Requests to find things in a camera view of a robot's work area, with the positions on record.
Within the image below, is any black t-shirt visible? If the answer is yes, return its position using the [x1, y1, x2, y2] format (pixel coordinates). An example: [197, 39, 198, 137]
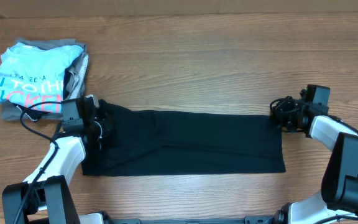
[82, 100, 286, 176]

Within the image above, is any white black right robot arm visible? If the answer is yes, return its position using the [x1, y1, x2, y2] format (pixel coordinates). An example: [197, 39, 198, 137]
[268, 85, 358, 224]

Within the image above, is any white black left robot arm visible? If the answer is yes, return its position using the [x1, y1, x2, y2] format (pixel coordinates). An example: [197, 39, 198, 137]
[2, 95, 112, 224]

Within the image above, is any grey striped folded garment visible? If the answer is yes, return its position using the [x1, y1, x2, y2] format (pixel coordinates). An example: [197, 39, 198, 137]
[63, 52, 89, 100]

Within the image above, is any black folded garment in stack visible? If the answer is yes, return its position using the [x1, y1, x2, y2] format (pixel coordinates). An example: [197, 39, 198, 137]
[16, 105, 48, 122]

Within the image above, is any light blue printed t-shirt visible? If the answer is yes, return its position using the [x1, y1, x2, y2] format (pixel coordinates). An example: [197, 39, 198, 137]
[0, 43, 83, 113]

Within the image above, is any dark grey folded garment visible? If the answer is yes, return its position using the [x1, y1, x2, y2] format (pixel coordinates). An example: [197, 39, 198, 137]
[0, 38, 87, 121]

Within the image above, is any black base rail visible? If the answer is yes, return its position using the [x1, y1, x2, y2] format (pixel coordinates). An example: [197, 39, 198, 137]
[104, 215, 273, 224]

